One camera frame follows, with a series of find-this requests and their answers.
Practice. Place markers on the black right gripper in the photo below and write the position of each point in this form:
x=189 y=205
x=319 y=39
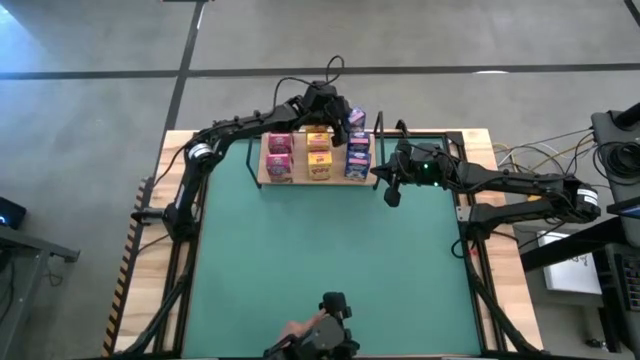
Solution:
x=420 y=167

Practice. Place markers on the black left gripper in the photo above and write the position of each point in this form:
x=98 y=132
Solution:
x=327 y=105

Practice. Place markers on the blue Frosted Flakes cereal box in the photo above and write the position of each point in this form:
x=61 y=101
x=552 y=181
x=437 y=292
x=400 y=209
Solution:
x=359 y=141
x=357 y=119
x=358 y=165

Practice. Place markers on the magenta Raisin Bran cereal box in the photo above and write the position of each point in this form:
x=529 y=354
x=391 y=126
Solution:
x=280 y=143
x=279 y=167

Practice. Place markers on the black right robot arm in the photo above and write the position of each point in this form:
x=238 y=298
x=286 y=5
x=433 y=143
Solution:
x=525 y=187

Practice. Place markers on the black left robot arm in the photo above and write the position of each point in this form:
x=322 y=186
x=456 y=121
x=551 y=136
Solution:
x=240 y=125

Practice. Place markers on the green table mat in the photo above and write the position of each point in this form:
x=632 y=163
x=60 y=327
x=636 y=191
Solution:
x=325 y=250

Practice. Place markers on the black metal bar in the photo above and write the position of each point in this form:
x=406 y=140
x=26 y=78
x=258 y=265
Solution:
x=565 y=247

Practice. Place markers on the white board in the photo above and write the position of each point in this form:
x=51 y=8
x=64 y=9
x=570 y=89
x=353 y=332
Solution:
x=575 y=275

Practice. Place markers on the grey equipment cart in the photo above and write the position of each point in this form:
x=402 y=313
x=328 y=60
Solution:
x=602 y=127

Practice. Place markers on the black monitor with blue screen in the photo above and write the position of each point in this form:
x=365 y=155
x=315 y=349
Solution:
x=625 y=202

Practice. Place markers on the black keyboard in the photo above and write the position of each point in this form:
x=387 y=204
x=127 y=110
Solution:
x=631 y=280

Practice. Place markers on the small black floor object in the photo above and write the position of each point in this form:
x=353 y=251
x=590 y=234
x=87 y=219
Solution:
x=596 y=345

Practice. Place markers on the yellow black hazard tape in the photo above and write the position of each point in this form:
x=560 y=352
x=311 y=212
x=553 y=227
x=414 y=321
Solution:
x=121 y=295

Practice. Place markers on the black device with blue light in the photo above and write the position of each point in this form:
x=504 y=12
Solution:
x=12 y=212

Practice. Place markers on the grey desk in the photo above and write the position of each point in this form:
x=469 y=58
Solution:
x=20 y=280

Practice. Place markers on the wooden shelf with black frame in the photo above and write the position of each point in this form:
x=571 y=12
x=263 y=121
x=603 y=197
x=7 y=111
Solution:
x=300 y=172

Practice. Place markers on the black handheld camera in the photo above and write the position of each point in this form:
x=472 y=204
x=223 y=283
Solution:
x=330 y=335

